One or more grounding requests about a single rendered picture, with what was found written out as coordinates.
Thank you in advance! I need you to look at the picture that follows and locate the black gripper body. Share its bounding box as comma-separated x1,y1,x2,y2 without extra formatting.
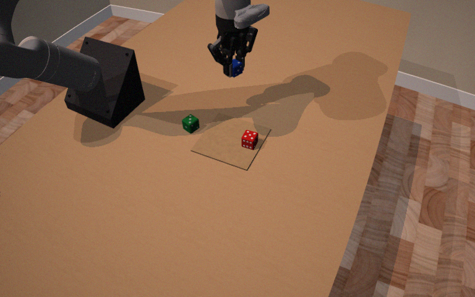
215,13,250,50

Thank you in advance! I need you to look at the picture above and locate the red die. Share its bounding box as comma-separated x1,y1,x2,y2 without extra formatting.
241,130,259,150

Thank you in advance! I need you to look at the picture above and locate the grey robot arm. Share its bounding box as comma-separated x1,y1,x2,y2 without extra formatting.
0,0,270,92

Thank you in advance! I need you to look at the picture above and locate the blue die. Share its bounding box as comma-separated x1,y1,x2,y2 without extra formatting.
232,59,242,77

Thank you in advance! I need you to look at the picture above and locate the tan square mat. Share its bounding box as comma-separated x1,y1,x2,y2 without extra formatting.
191,113,271,171

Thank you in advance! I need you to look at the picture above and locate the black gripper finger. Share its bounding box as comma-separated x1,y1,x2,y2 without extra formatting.
235,26,258,71
207,36,237,78

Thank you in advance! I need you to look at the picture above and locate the green die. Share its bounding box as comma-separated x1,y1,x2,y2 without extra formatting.
182,114,200,134

